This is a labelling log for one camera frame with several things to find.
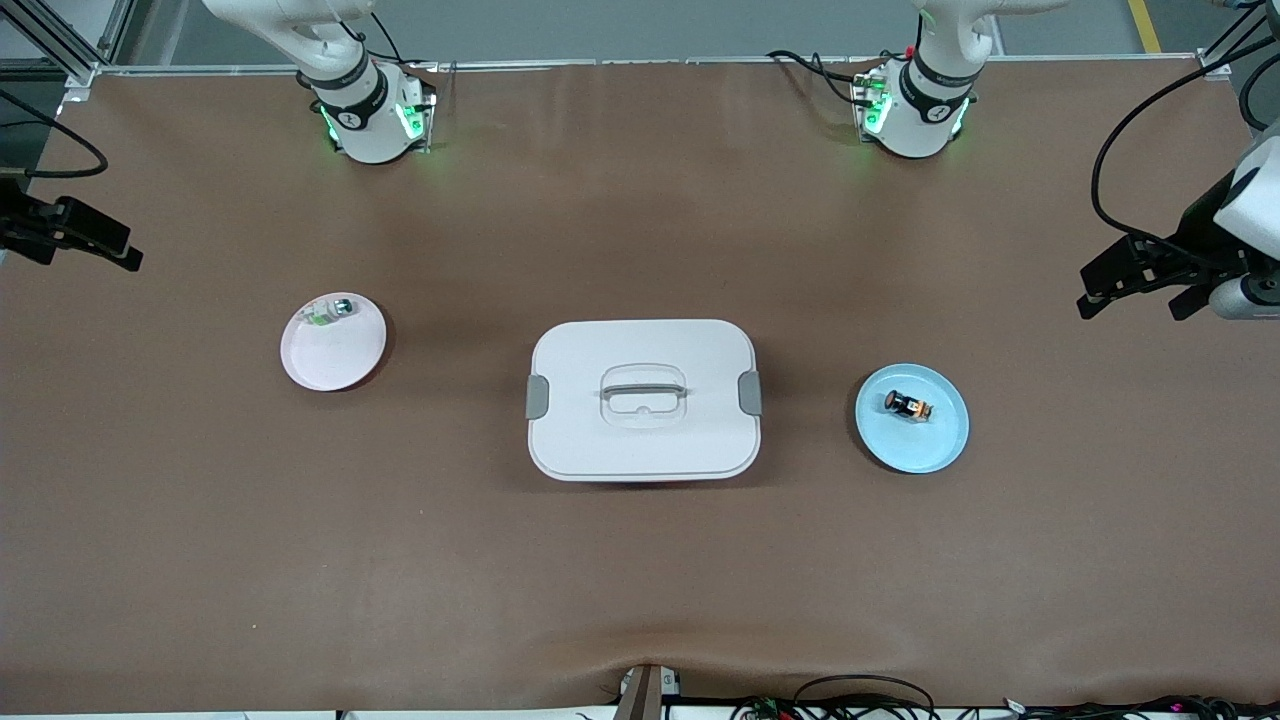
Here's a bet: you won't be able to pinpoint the pink round plate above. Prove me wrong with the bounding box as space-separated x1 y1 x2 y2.
280 293 388 392

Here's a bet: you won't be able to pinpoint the blue round plate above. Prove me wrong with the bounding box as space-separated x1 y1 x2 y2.
855 363 970 474

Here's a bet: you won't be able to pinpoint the white lidded storage box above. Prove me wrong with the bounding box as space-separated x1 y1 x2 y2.
526 319 763 483

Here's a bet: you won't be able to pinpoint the metal table edge strip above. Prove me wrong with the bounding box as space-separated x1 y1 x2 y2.
95 52 1201 77

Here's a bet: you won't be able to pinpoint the brown table mat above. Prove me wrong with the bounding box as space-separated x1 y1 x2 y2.
0 58 1280 716

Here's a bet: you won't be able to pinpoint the aluminium frame post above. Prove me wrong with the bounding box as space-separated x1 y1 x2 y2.
0 0 137 89
1198 0 1280 81

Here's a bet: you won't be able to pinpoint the black arm base cables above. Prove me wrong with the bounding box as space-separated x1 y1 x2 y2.
767 49 863 107
340 8 443 73

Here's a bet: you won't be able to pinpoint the black cable loop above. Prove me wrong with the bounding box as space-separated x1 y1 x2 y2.
794 674 939 720

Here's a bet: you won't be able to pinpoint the metal table edge bracket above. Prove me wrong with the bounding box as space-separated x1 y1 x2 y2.
612 664 683 720

